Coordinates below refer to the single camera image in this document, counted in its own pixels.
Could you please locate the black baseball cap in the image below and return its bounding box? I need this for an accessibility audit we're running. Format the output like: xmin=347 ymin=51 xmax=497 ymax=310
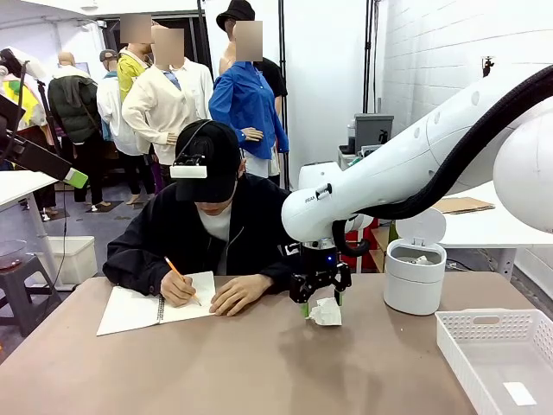
xmin=175 ymin=120 xmax=242 ymax=204

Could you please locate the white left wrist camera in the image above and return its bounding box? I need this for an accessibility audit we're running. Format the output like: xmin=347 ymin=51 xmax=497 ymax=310
xmin=10 ymin=46 xmax=48 ymax=80

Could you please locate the grey plastic stool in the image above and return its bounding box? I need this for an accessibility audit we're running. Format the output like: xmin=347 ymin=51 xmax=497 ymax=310
xmin=0 ymin=254 xmax=62 ymax=338

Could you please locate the grey box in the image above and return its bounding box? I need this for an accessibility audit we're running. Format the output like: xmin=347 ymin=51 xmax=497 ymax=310
xmin=353 ymin=112 xmax=395 ymax=152

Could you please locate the mannequin in white shirt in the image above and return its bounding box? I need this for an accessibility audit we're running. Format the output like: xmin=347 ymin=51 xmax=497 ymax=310
xmin=95 ymin=48 xmax=146 ymax=204

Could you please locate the white perforated plastic basket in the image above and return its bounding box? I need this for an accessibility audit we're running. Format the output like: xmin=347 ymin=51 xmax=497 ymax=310
xmin=435 ymin=307 xmax=553 ymax=415

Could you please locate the red shopping bag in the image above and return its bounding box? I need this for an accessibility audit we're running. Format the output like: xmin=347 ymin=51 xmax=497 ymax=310
xmin=340 ymin=218 xmax=379 ymax=274

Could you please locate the yellow pencil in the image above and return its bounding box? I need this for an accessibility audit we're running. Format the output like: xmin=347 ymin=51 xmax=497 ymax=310
xmin=163 ymin=256 xmax=203 ymax=307

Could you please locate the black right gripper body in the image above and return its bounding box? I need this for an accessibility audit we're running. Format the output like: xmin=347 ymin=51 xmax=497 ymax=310
xmin=300 ymin=246 xmax=340 ymax=282

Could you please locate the mannequin in dark green jacket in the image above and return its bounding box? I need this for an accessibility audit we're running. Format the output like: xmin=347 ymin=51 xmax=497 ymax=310
xmin=47 ymin=50 xmax=105 ymax=204

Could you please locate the person in black jacket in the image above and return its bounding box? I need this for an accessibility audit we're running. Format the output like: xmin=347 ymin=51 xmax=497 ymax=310
xmin=102 ymin=120 xmax=304 ymax=299

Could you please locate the thin black tripod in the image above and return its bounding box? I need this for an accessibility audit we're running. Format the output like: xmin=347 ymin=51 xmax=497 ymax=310
xmin=36 ymin=79 xmax=67 ymax=162

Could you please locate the white lidded trash bin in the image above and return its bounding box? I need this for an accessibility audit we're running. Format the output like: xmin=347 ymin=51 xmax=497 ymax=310
xmin=383 ymin=207 xmax=448 ymax=316

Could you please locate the mannequin in yellow shirt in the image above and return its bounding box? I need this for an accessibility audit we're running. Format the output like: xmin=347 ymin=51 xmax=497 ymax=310
xmin=116 ymin=15 xmax=152 ymax=105

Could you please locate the mannequin with yellow scarf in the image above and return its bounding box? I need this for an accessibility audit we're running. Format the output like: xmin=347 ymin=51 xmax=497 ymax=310
xmin=0 ymin=73 xmax=49 ymax=131

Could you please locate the small white side table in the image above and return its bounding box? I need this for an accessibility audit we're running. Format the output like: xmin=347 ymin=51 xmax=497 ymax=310
xmin=337 ymin=145 xmax=360 ymax=170

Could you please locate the black head camera mount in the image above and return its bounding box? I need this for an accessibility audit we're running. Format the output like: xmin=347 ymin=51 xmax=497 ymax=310
xmin=172 ymin=119 xmax=215 ymax=168

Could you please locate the person's left forearm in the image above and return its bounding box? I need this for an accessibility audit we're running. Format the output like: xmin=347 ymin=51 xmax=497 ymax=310
xmin=258 ymin=252 xmax=304 ymax=296

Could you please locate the person's left hand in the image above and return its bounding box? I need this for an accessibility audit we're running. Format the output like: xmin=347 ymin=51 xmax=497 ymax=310
xmin=209 ymin=274 xmax=276 ymax=317

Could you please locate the flat brown cardboard sheet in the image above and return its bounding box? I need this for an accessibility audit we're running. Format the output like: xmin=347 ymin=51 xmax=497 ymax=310
xmin=431 ymin=196 xmax=496 ymax=215

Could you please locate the person's right forearm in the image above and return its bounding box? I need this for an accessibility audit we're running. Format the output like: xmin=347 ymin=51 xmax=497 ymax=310
xmin=102 ymin=241 xmax=174 ymax=297

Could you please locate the person's right hand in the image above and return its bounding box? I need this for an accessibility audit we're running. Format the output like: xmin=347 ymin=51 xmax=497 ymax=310
xmin=159 ymin=271 xmax=200 ymax=308

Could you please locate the mannequin in cream cardigan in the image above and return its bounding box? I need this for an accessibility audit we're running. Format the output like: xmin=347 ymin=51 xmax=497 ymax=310
xmin=122 ymin=25 xmax=215 ymax=168

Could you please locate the white spiral notebook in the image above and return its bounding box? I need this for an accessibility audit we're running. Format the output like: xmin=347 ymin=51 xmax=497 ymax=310
xmin=95 ymin=271 xmax=217 ymax=337

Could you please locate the brown round dish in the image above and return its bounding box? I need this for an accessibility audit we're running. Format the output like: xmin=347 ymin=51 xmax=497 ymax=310
xmin=0 ymin=239 xmax=29 ymax=271

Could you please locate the black bucket hat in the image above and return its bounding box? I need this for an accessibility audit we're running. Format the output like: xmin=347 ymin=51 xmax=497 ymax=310
xmin=215 ymin=0 xmax=255 ymax=32

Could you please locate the mannequin in blue shirt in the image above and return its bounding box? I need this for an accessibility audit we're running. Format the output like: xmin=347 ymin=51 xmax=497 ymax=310
xmin=208 ymin=19 xmax=289 ymax=178

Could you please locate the white table with white legs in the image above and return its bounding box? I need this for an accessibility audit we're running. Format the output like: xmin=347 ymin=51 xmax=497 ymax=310
xmin=0 ymin=169 xmax=60 ymax=287

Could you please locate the white storage box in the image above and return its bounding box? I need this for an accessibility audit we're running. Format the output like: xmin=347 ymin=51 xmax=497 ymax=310
xmin=46 ymin=235 xmax=99 ymax=286

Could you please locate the black light stand pole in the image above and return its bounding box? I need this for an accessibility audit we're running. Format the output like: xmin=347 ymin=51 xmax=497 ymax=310
xmin=363 ymin=0 xmax=380 ymax=114
xmin=276 ymin=0 xmax=289 ymax=131

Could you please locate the white head-mounted camera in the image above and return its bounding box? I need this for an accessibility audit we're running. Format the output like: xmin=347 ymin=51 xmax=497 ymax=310
xmin=169 ymin=165 xmax=207 ymax=180

